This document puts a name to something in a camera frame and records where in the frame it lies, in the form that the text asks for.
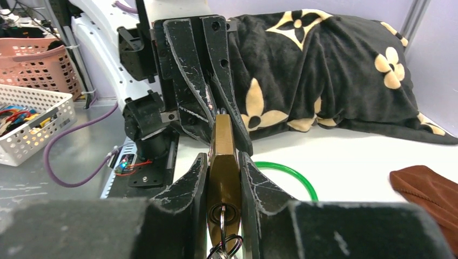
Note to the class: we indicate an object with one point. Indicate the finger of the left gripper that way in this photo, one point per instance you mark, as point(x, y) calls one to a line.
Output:
point(221, 81)
point(195, 103)

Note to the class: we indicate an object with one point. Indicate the black floral blanket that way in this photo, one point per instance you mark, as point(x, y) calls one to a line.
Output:
point(293, 70)

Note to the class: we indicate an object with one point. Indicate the white plastic basket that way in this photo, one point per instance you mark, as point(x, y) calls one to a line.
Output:
point(30, 118)

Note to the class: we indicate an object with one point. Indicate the brass padlock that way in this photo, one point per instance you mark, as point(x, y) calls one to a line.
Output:
point(224, 185)

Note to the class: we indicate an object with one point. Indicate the brown cloth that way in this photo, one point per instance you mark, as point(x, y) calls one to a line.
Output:
point(433, 192)

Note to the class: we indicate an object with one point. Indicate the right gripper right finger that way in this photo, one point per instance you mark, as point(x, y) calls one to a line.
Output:
point(276, 225)

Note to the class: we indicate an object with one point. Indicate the silver padlock keys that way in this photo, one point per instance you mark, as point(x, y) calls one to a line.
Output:
point(223, 243)

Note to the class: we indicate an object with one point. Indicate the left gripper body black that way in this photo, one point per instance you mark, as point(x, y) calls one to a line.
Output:
point(165, 63)

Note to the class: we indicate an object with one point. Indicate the green cable lock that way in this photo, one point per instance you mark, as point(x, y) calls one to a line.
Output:
point(292, 172)

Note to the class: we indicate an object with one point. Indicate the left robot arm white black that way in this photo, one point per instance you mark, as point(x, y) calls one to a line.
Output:
point(123, 39)

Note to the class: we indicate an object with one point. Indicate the pink plastic basket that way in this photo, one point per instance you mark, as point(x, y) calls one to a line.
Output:
point(39, 63)

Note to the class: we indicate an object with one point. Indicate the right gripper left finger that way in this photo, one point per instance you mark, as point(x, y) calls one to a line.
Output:
point(169, 225)

